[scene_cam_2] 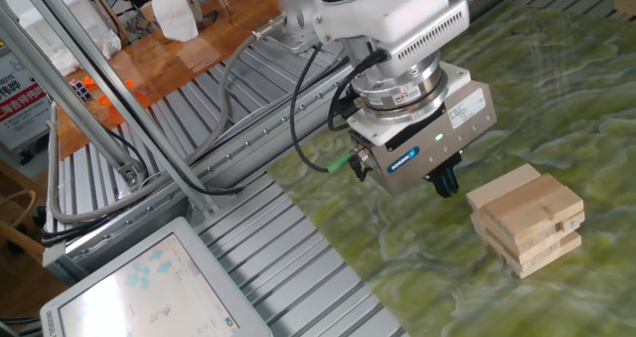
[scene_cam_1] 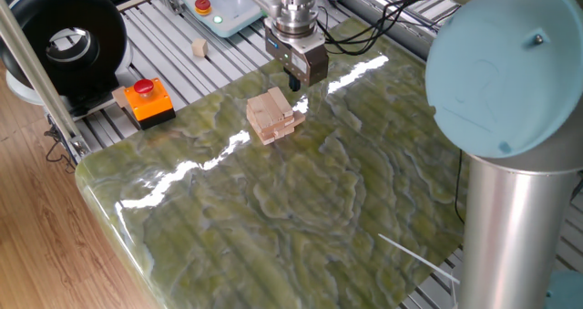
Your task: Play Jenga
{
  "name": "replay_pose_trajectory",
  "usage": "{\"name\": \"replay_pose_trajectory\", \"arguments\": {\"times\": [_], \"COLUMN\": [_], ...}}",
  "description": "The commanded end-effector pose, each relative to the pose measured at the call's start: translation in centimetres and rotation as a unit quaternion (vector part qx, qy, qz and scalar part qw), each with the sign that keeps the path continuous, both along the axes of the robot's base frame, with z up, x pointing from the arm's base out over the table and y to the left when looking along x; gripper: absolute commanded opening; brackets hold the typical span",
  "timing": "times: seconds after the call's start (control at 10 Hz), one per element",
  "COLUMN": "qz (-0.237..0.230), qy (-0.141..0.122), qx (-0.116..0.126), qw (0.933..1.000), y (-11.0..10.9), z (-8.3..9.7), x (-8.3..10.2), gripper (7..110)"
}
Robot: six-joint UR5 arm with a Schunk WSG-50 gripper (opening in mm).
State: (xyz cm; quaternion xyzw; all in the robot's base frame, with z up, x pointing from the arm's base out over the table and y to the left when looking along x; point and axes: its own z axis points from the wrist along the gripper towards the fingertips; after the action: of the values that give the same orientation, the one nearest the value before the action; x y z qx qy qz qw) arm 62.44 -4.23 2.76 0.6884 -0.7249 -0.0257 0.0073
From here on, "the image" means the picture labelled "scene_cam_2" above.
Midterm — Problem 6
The small rubik cube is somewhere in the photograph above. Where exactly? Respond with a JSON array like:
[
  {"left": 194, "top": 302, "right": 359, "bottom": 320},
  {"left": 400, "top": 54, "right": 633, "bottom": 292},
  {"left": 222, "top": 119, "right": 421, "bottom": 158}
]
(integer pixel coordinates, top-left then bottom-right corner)
[{"left": 68, "top": 78, "right": 94, "bottom": 102}]

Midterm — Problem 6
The white plastic bag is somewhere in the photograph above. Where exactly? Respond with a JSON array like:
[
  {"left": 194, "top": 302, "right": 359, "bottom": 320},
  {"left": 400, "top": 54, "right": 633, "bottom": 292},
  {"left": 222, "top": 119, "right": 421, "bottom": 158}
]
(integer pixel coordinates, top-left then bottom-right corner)
[{"left": 18, "top": 0, "right": 123, "bottom": 78}]

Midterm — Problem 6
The silver force torque sensor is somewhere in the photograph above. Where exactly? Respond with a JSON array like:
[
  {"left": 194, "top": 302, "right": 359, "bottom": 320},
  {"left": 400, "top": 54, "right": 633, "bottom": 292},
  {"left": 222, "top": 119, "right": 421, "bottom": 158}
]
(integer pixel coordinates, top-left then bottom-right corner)
[{"left": 355, "top": 48, "right": 451, "bottom": 127}]

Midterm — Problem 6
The white teach pendant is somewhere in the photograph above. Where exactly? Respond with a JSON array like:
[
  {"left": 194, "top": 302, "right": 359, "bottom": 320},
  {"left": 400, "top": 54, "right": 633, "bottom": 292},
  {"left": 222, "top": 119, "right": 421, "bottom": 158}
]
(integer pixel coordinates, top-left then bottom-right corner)
[{"left": 38, "top": 216, "right": 274, "bottom": 337}]

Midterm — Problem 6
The grey flexible conduit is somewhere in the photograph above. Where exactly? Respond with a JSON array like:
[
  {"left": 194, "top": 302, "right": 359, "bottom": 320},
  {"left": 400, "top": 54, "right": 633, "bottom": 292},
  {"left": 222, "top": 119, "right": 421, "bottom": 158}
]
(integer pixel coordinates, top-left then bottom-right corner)
[{"left": 46, "top": 10, "right": 290, "bottom": 225}]

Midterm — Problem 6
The brown wooden desk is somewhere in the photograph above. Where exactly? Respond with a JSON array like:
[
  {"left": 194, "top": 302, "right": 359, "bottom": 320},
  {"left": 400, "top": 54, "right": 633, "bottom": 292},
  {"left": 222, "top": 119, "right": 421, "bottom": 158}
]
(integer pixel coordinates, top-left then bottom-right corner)
[{"left": 53, "top": 0, "right": 284, "bottom": 162}]

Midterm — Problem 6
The wooden jenga block marked seven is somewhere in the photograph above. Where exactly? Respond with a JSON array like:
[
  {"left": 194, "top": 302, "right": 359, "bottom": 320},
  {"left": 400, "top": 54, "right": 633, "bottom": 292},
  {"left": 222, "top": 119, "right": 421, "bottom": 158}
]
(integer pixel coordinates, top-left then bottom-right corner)
[{"left": 559, "top": 210, "right": 586, "bottom": 244}]

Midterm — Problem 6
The silver Schunk gripper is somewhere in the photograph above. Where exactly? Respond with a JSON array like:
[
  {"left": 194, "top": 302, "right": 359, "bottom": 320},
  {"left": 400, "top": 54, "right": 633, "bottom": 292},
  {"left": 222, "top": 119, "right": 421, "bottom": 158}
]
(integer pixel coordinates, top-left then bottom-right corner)
[{"left": 347, "top": 81, "right": 499, "bottom": 200}]

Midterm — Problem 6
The aluminium table rail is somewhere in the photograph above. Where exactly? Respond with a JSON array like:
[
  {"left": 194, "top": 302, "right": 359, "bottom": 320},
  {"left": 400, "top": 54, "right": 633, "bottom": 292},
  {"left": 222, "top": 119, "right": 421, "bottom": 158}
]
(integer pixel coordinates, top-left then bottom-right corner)
[{"left": 42, "top": 31, "right": 413, "bottom": 286}]

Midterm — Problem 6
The white toilet paper roll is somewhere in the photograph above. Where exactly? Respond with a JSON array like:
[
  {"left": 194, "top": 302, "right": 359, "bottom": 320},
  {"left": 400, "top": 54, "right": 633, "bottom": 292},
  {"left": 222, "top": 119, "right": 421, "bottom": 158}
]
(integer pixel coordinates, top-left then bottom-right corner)
[{"left": 139, "top": 0, "right": 205, "bottom": 44}]

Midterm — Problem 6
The silver post with flange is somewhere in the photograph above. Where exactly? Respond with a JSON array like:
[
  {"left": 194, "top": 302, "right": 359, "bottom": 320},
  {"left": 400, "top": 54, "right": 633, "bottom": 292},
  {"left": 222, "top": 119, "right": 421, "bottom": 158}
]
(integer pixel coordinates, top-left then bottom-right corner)
[{"left": 266, "top": 0, "right": 327, "bottom": 56}]

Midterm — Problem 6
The white vented wrist housing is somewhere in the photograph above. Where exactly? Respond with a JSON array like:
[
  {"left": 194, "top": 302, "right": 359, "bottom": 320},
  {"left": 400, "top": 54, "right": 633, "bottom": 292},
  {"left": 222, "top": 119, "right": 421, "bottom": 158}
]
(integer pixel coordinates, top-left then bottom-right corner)
[{"left": 310, "top": 0, "right": 471, "bottom": 66}]

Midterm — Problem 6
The black cable bundle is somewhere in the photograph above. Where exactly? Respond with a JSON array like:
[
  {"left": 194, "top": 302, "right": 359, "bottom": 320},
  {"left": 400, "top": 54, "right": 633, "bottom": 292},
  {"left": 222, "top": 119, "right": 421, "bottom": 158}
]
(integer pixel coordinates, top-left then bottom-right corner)
[{"left": 39, "top": 205, "right": 130, "bottom": 249}]

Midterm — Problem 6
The wooden jenga block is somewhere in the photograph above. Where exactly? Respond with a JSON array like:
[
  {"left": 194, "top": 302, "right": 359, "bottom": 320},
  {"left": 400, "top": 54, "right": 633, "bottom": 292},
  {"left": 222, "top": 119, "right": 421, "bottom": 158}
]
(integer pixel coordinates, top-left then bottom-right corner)
[
  {"left": 469, "top": 211, "right": 541, "bottom": 267},
  {"left": 501, "top": 233, "right": 583, "bottom": 280},
  {"left": 486, "top": 238, "right": 506, "bottom": 264},
  {"left": 479, "top": 173, "right": 567, "bottom": 234},
  {"left": 466, "top": 163, "right": 542, "bottom": 213},
  {"left": 496, "top": 186, "right": 586, "bottom": 253},
  {"left": 473, "top": 226, "right": 491, "bottom": 252},
  {"left": 539, "top": 228, "right": 562, "bottom": 255}
]

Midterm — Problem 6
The wooden chair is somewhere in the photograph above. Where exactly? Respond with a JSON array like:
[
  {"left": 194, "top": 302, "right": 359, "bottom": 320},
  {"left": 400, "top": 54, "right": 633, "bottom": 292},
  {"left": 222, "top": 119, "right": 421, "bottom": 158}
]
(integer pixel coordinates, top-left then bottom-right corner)
[{"left": 0, "top": 157, "right": 49, "bottom": 266}]

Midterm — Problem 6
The sign with red text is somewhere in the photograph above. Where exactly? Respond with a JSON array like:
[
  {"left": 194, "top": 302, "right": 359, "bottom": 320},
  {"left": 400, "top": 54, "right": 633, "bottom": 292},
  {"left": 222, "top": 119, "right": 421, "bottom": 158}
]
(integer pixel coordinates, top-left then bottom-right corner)
[{"left": 0, "top": 43, "right": 54, "bottom": 154}]

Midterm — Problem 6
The black cable with green plug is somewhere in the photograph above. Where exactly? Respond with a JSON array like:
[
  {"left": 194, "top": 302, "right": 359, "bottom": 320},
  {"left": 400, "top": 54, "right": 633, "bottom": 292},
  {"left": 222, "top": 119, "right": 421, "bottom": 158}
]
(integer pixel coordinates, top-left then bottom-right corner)
[{"left": 288, "top": 42, "right": 372, "bottom": 175}]

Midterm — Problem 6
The aluminium frame bar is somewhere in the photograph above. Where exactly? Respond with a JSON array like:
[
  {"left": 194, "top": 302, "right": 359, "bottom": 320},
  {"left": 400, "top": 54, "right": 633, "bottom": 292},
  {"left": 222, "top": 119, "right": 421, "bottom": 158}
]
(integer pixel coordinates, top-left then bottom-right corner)
[
  {"left": 12, "top": 0, "right": 221, "bottom": 218},
  {"left": 0, "top": 1, "right": 149, "bottom": 189}
]

